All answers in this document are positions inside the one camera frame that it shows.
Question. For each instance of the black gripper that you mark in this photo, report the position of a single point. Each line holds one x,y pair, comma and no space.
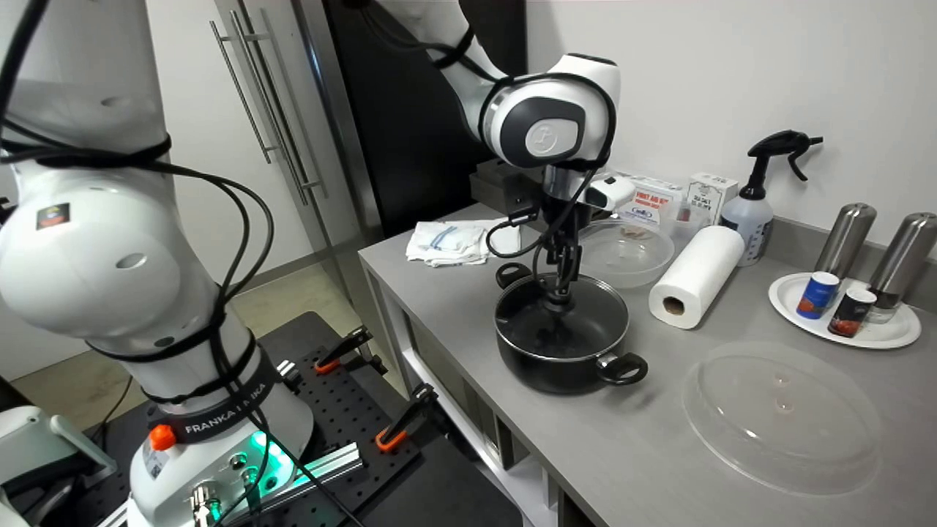
563,201

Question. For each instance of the glass lid with black knob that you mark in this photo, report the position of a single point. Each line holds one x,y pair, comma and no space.
602,325

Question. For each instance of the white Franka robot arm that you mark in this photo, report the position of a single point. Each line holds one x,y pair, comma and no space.
98,253

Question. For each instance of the small clear plastic plate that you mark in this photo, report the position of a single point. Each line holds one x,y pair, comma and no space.
630,259

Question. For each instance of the red white box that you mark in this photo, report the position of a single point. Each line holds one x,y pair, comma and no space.
649,207

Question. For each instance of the white folded cloth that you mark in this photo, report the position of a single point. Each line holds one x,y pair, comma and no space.
442,243

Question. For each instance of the white paper towel roll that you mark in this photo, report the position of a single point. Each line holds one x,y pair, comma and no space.
697,280

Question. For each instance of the small white box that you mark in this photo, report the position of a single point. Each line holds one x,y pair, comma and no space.
707,201

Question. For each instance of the spray bottle with black trigger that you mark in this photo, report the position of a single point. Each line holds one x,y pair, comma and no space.
750,215

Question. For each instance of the tall black cabinet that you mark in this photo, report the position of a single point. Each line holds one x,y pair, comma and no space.
412,126

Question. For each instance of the small jar with blue label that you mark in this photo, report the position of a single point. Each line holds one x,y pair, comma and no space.
816,296

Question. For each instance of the black breadboard robot table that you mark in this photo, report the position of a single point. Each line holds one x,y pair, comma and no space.
428,486

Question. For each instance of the steel cylinder shaker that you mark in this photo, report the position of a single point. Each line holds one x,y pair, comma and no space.
845,237
902,253

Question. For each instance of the small jar with red label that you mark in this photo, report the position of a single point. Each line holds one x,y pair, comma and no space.
854,312

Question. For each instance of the white plate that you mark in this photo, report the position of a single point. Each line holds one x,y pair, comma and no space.
893,325

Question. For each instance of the light grey box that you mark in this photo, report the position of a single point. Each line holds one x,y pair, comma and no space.
44,444

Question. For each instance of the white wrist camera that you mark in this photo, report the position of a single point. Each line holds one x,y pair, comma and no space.
609,192

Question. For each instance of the aluminium rail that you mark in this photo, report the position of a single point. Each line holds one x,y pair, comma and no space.
322,473

